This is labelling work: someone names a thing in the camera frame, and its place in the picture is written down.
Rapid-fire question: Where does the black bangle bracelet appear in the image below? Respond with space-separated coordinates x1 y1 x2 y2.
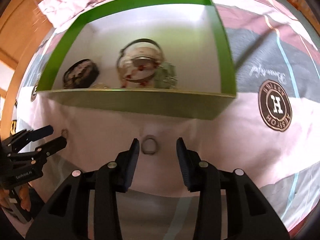
62 58 100 90

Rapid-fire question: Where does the person's hand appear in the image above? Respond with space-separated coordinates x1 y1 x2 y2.
0 183 32 212

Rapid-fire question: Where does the wooden headboard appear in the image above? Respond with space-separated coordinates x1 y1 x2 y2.
1 0 53 139

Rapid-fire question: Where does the green cardboard box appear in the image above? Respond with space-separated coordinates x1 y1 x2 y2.
36 0 236 120

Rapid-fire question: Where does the small silver ring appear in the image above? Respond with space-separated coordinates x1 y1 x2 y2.
140 134 160 156

